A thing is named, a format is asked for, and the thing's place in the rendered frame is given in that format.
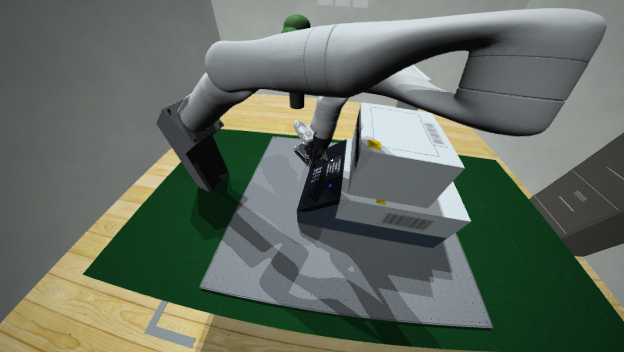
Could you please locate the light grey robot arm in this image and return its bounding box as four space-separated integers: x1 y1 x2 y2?
177 8 607 146

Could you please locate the white benchtop thermal cycler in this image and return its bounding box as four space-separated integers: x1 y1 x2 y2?
297 103 471 248

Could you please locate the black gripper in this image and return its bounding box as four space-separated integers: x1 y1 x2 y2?
305 136 333 169

